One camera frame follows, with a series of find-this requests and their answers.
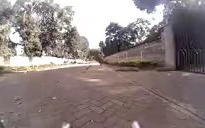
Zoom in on low green hedge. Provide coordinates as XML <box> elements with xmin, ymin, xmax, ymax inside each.
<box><xmin>106</xmin><ymin>58</ymin><xmax>162</xmax><ymax>69</ymax></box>

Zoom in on red brick path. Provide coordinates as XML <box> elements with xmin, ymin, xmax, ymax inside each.
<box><xmin>0</xmin><ymin>63</ymin><xmax>205</xmax><ymax>128</ymax></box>

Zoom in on robot's own part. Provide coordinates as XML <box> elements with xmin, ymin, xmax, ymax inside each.
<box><xmin>61</xmin><ymin>122</ymin><xmax>71</xmax><ymax>128</ymax></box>
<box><xmin>131</xmin><ymin>120</ymin><xmax>141</xmax><ymax>128</ymax></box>

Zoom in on row of trees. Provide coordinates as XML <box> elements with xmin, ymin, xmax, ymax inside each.
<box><xmin>0</xmin><ymin>0</ymin><xmax>91</xmax><ymax>66</ymax></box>

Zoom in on roadside verge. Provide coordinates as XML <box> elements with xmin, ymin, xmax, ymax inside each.
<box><xmin>0</xmin><ymin>62</ymin><xmax>100</xmax><ymax>75</ymax></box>

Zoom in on grey paved driveway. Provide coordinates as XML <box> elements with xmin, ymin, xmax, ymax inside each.
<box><xmin>121</xmin><ymin>68</ymin><xmax>205</xmax><ymax>125</ymax></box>

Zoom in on black metal gate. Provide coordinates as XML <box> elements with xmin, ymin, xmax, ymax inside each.
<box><xmin>174</xmin><ymin>9</ymin><xmax>205</xmax><ymax>76</ymax></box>

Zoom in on trees behind stone wall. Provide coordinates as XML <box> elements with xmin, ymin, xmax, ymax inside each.
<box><xmin>98</xmin><ymin>17</ymin><xmax>165</xmax><ymax>57</ymax></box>

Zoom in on grey stone wall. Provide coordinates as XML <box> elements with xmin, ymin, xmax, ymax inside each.
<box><xmin>103</xmin><ymin>23</ymin><xmax>177</xmax><ymax>71</ymax></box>

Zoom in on white wall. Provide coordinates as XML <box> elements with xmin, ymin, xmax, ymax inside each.
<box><xmin>0</xmin><ymin>54</ymin><xmax>91</xmax><ymax>68</ymax></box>

